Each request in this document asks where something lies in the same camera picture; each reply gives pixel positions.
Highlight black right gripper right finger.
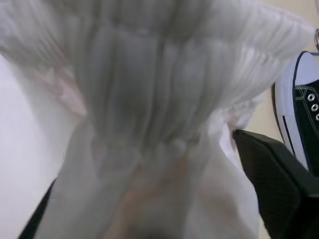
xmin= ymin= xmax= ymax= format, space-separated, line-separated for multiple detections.
xmin=232 ymin=128 xmax=319 ymax=239

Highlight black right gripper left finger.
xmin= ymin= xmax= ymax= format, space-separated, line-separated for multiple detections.
xmin=18 ymin=179 xmax=55 ymax=239

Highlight white shorts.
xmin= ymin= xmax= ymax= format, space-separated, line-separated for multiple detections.
xmin=0 ymin=0 xmax=316 ymax=239

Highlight dark canvas sneaker white toe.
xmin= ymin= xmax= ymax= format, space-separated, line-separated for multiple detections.
xmin=274 ymin=50 xmax=319 ymax=173

